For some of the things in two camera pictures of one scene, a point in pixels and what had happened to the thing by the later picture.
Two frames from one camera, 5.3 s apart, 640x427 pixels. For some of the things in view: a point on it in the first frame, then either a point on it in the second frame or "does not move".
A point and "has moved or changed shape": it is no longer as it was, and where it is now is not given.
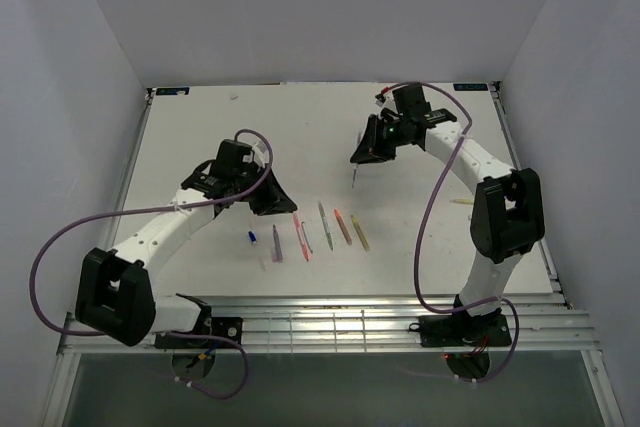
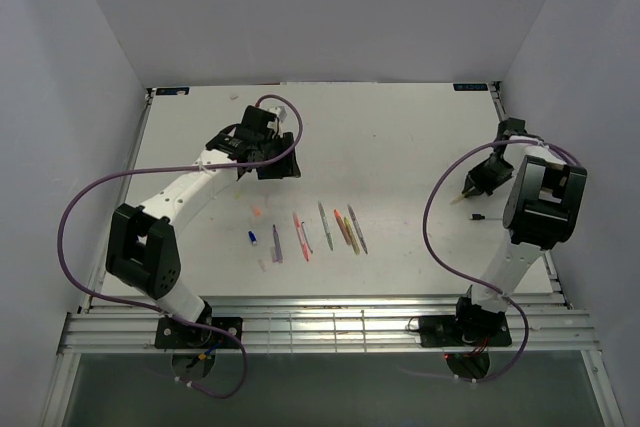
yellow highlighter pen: [360, 233] has moved or changed shape
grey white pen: [355, 165] → [357, 228]
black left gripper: [275, 200] → [286, 167]
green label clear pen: [325, 224] does not move
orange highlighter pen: [342, 227] does not move
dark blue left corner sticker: [172, 90] does not move
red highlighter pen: [305, 248] does not move
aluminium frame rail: [542, 323] does not move
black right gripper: [366, 152] → [475, 179]
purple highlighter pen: [277, 254] does not move
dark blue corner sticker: [470, 86] does not move
